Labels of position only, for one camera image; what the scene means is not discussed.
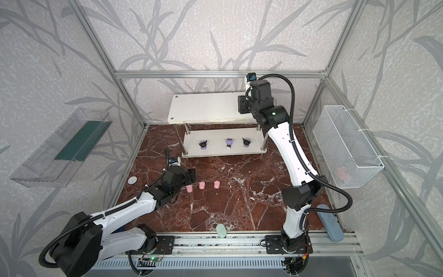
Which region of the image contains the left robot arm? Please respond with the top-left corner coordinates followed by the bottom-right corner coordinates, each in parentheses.
top-left (39, 165), bottom-right (196, 277)

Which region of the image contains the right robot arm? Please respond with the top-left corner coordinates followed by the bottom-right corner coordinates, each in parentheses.
top-left (238, 73), bottom-right (353, 253)

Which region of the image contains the small white round disc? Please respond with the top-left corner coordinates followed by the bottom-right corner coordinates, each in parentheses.
top-left (128, 176), bottom-right (138, 185)

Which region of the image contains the white two-tier shelf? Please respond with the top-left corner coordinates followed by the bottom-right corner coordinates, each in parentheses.
top-left (168, 92), bottom-right (268, 158)

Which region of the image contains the pale green oval disc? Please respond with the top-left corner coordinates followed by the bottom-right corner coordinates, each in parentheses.
top-left (216, 223), bottom-right (227, 238)

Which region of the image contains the pink toy in basket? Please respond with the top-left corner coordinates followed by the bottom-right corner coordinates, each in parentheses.
top-left (336, 167), bottom-right (352, 184)

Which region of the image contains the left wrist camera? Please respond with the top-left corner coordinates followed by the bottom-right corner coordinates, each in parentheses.
top-left (168, 157), bottom-right (181, 166)

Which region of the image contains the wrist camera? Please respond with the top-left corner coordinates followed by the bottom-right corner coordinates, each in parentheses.
top-left (168, 157), bottom-right (181, 166)
top-left (245, 73), bottom-right (257, 83)

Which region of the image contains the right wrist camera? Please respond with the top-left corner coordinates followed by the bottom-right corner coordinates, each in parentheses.
top-left (245, 73), bottom-right (257, 83)

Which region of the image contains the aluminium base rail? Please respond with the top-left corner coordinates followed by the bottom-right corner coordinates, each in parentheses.
top-left (103, 231), bottom-right (364, 271)

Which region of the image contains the white wire basket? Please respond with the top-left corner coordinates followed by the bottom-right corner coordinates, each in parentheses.
top-left (313, 105), bottom-right (384, 189)

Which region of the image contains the aluminium cage frame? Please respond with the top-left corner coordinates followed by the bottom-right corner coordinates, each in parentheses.
top-left (68, 1), bottom-right (443, 259)

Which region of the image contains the clear plastic wall bin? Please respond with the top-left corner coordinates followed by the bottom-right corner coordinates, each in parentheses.
top-left (10, 108), bottom-right (113, 188)

